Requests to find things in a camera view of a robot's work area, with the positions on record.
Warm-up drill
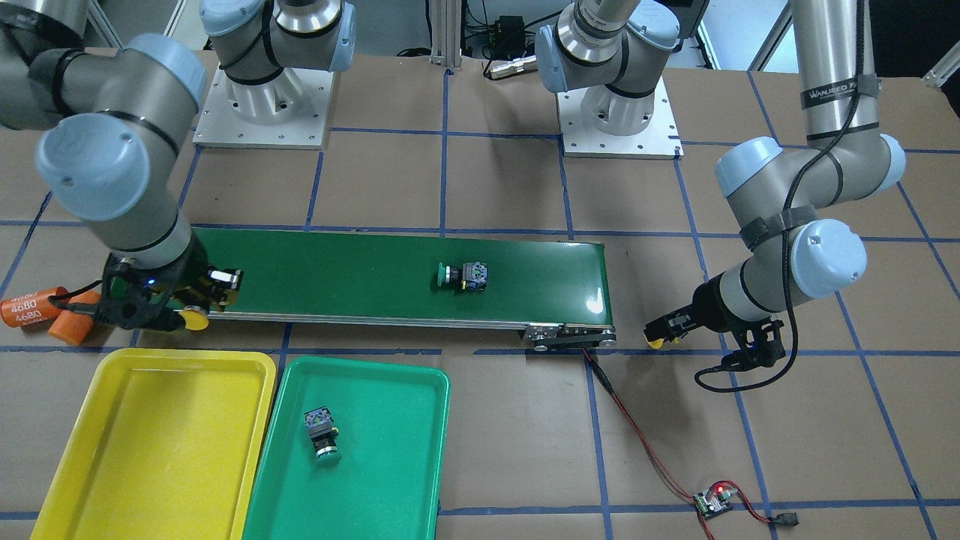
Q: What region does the green conveyor belt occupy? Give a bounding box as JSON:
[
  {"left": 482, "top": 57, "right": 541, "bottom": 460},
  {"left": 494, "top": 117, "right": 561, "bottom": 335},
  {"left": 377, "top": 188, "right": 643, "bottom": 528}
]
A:
[{"left": 195, "top": 228, "right": 617, "bottom": 351}]

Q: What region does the plain orange cylinder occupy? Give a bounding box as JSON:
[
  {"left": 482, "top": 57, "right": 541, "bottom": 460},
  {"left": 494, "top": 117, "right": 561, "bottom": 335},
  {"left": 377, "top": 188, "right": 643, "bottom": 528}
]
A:
[{"left": 47, "top": 290, "right": 101, "bottom": 346}]

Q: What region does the red black power cable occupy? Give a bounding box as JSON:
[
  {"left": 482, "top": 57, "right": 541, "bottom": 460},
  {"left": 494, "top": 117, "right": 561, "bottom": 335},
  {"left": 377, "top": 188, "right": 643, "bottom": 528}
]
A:
[{"left": 581, "top": 348, "right": 799, "bottom": 527}]

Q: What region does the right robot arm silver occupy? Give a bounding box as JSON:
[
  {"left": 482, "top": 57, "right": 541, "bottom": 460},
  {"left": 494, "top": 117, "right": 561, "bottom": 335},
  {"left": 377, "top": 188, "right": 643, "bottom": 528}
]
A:
[{"left": 2, "top": 1, "right": 356, "bottom": 332}]

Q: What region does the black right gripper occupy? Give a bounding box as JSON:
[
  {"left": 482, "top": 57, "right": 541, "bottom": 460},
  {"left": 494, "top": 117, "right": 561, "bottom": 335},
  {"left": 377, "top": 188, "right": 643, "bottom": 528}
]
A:
[{"left": 67, "top": 233, "right": 244, "bottom": 332}]

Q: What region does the yellow push button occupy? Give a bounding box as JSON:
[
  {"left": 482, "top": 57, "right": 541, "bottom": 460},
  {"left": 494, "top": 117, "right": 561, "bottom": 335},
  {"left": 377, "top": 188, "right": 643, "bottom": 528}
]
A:
[
  {"left": 647, "top": 337, "right": 681, "bottom": 350},
  {"left": 178, "top": 305, "right": 210, "bottom": 332}
]

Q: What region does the green push button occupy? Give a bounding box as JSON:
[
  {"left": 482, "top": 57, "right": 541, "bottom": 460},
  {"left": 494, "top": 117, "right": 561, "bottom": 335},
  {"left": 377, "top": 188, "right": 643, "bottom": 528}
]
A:
[
  {"left": 303, "top": 406, "right": 340, "bottom": 465},
  {"left": 436, "top": 261, "right": 489, "bottom": 292}
]

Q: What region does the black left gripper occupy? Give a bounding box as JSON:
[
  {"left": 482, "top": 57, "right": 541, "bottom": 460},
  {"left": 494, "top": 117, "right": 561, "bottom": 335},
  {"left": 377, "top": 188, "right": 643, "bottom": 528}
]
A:
[{"left": 643, "top": 281, "right": 786, "bottom": 370}]

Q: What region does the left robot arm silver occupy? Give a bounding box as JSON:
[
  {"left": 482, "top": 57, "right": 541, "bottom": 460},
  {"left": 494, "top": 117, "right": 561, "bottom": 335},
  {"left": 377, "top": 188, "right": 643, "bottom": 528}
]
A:
[{"left": 535, "top": 1, "right": 906, "bottom": 370}]

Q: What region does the yellow plastic tray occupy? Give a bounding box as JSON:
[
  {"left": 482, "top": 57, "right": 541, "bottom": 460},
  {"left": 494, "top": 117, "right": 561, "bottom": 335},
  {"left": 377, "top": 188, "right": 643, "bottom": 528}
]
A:
[{"left": 31, "top": 348, "right": 277, "bottom": 539}]

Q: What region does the orange cylinder with numbers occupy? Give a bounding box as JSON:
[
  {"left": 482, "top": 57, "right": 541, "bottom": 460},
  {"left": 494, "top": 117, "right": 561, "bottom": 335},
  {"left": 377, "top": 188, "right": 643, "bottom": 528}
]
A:
[{"left": 1, "top": 286, "right": 68, "bottom": 328}]

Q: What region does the green plastic tray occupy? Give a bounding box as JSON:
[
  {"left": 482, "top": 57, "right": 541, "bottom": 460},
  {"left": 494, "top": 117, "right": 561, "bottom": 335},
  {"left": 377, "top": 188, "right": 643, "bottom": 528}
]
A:
[{"left": 242, "top": 356, "right": 450, "bottom": 539}]

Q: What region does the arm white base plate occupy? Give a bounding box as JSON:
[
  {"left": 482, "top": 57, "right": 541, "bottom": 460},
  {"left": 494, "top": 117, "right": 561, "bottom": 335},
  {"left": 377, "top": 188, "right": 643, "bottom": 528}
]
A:
[
  {"left": 193, "top": 68, "right": 336, "bottom": 151},
  {"left": 556, "top": 78, "right": 685, "bottom": 160}
]

